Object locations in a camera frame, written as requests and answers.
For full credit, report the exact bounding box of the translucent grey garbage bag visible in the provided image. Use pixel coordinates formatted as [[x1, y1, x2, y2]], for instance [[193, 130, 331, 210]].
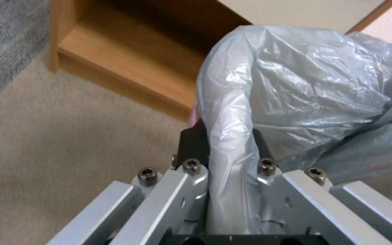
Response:
[[194, 24, 392, 235]]

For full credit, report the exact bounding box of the light wooden board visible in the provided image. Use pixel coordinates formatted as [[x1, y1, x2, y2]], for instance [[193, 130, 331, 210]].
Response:
[[345, 0, 392, 34]]

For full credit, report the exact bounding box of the grey-blue rug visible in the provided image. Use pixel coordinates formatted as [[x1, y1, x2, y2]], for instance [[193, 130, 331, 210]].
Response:
[[0, 0, 52, 114]]

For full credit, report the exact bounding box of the light wooden desk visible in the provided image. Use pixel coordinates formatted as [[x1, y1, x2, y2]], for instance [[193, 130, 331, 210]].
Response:
[[48, 0, 255, 124]]

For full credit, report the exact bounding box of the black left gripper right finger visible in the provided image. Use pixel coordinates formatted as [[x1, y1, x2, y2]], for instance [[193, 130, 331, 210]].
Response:
[[252, 129, 392, 245]]

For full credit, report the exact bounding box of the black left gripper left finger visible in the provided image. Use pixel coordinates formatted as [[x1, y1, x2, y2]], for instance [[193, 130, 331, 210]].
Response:
[[46, 122, 214, 245]]

